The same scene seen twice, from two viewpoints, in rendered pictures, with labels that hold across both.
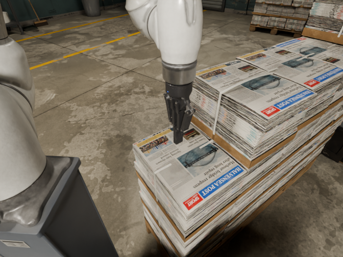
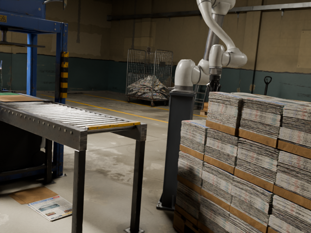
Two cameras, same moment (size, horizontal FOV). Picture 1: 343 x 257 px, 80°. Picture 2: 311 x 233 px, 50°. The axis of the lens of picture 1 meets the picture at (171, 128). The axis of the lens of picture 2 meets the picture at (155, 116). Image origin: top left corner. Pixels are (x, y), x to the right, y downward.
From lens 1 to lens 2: 2.47 m
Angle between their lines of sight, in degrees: 89
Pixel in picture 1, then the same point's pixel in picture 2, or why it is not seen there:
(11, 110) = (187, 67)
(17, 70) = (205, 67)
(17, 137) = (183, 72)
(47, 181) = (182, 89)
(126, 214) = not seen: hidden behind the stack
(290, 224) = not seen: outside the picture
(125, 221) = not seen: hidden behind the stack
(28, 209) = (174, 89)
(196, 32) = (211, 56)
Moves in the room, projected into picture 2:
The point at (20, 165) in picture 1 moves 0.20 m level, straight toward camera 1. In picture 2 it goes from (180, 78) to (162, 77)
